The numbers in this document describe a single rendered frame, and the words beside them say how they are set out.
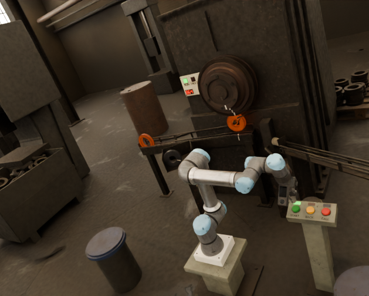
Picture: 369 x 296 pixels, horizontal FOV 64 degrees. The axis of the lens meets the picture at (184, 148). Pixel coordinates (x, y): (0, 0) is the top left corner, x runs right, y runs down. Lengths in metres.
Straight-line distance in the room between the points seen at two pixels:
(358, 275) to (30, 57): 3.98
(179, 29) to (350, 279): 2.01
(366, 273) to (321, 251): 0.29
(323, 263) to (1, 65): 3.70
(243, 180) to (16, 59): 3.38
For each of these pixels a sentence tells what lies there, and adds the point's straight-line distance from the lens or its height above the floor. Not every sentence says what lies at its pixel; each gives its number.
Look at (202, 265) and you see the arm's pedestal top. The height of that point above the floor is 0.30.
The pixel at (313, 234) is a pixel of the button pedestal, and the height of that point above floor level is 0.47.
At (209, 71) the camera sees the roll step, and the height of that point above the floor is 1.27.
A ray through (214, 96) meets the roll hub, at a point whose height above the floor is 1.09.
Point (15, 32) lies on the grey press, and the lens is 4.32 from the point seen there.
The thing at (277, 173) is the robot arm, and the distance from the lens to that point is 1.44.
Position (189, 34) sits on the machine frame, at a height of 1.55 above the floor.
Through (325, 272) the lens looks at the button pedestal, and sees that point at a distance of 1.99.
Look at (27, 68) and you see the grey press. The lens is 4.24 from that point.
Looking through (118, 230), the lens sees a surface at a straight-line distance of 2.42.
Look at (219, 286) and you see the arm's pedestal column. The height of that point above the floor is 0.11.
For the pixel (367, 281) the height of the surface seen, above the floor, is 0.43.
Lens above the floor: 1.71
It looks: 23 degrees down
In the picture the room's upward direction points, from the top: 21 degrees counter-clockwise
